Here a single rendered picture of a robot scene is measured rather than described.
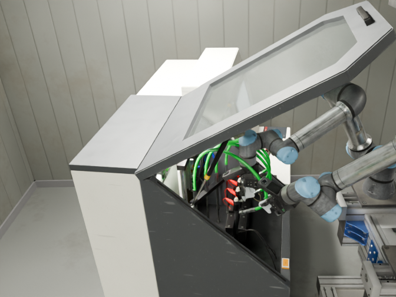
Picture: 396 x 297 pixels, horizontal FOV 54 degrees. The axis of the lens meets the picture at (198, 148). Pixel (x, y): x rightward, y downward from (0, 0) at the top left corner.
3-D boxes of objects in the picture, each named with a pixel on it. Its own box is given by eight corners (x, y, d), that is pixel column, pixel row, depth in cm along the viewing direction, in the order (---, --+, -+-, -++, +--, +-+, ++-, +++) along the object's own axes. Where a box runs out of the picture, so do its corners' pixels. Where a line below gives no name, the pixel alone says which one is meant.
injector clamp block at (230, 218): (246, 251, 195) (246, 228, 188) (225, 250, 197) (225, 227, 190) (251, 209, 224) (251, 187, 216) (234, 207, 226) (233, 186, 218)
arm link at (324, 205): (345, 198, 145) (322, 180, 145) (343, 217, 136) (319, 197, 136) (329, 208, 150) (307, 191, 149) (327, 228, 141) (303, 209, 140)
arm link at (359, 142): (368, 172, 198) (335, 95, 166) (347, 159, 210) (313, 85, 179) (386, 158, 198) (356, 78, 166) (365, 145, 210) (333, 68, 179)
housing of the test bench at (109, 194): (175, 392, 219) (137, 168, 144) (127, 383, 225) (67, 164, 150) (215, 225, 337) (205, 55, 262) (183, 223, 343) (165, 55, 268)
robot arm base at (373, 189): (388, 181, 203) (391, 165, 198) (399, 199, 190) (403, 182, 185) (358, 182, 205) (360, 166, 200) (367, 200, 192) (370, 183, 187)
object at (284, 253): (288, 306, 171) (290, 281, 163) (277, 304, 172) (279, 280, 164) (288, 215, 223) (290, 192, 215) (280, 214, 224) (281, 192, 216)
